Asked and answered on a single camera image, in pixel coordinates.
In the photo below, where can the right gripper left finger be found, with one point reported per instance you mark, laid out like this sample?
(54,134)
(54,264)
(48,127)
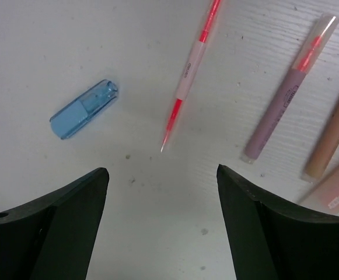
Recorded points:
(52,237)

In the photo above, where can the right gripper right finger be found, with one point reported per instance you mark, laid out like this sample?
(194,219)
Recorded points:
(272,238)

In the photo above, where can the brown highlighter pen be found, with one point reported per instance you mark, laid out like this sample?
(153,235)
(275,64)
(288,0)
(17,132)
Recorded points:
(324,150)

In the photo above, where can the red and white pen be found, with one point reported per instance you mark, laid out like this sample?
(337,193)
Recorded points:
(191,67)

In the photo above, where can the orange pink highlighter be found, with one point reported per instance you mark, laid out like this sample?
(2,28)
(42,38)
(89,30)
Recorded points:
(325,196)

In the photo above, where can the blue transparent capped item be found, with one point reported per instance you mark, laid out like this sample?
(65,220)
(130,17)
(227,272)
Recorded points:
(82,110)

